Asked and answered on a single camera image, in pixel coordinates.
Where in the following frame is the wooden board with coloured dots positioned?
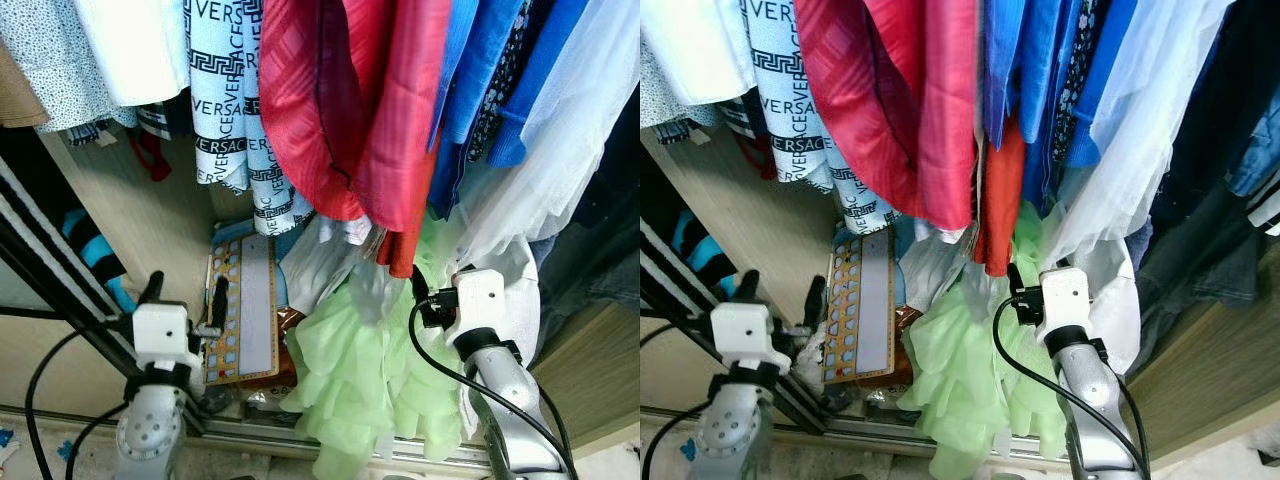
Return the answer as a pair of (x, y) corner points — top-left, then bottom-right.
(821, 229), (899, 385)
(204, 232), (282, 387)

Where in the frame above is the blue black striped item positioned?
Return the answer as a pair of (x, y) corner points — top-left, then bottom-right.
(61, 207), (137, 314)
(671, 207), (747, 303)

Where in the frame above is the light wood wardrobe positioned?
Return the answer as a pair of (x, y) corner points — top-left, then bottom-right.
(0, 128), (641, 466)
(640, 125), (1280, 471)

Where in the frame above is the white crumpled garment cover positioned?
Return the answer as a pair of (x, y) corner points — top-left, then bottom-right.
(279, 213), (403, 317)
(899, 213), (1013, 313)

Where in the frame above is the teal fabric case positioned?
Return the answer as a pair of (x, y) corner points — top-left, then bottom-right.
(829, 213), (927, 303)
(209, 218), (307, 313)

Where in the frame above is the light green tulle dress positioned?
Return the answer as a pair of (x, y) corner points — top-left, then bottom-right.
(896, 198), (1072, 480)
(279, 208), (467, 480)

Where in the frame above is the metal wardrobe floor track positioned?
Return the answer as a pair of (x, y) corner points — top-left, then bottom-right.
(0, 403), (493, 473)
(640, 403), (1088, 468)

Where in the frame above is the dark navy hanging garment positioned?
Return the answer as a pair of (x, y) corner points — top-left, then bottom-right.
(528, 85), (641, 336)
(1128, 0), (1280, 346)

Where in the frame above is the dark plaid hanging garment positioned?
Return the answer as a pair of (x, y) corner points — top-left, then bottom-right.
(655, 93), (767, 147)
(65, 93), (197, 147)

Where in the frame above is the white sheer hanging garment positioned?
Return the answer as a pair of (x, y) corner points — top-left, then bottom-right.
(455, 0), (641, 369)
(1038, 0), (1237, 377)

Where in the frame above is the red striped hanging garment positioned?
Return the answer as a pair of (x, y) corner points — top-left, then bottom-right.
(257, 0), (452, 234)
(794, 0), (982, 232)

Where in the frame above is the pale blue lettered print garment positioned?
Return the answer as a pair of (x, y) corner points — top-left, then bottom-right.
(184, 0), (317, 237)
(740, 0), (907, 237)

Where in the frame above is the white dotted hanging shirt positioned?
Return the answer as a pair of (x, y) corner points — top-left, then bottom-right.
(0, 0), (138, 134)
(640, 40), (703, 130)

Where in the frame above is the bright blue hanging shirt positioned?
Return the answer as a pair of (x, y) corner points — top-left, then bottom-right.
(427, 0), (527, 218)
(983, 0), (1067, 218)

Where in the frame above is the blue shirt with printed trim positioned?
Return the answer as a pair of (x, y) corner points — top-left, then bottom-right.
(465, 0), (592, 168)
(1050, 0), (1142, 170)

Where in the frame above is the tan woven garment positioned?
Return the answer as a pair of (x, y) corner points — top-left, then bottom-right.
(0, 43), (50, 130)

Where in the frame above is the plain white hanging garment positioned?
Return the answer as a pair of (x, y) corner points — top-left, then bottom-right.
(75, 0), (192, 107)
(640, 0), (759, 107)

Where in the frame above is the black white striped garment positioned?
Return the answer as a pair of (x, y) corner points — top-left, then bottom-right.
(1244, 183), (1280, 238)

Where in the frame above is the blue denim garment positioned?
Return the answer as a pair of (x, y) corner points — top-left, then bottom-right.
(1227, 68), (1280, 198)

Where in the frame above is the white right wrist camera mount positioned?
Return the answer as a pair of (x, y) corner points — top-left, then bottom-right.
(445, 268), (507, 347)
(1034, 265), (1092, 347)

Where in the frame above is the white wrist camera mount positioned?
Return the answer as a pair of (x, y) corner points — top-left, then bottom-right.
(132, 302), (205, 374)
(710, 302), (793, 374)
(1034, 265), (1092, 347)
(445, 268), (507, 347)

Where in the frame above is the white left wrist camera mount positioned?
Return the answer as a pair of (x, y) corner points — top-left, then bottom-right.
(132, 302), (205, 374)
(710, 302), (793, 374)

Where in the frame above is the red hanging strap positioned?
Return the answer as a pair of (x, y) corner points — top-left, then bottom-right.
(129, 129), (174, 184)
(734, 129), (777, 182)

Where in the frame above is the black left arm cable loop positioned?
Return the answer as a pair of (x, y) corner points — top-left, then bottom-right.
(642, 400), (703, 480)
(62, 400), (128, 480)

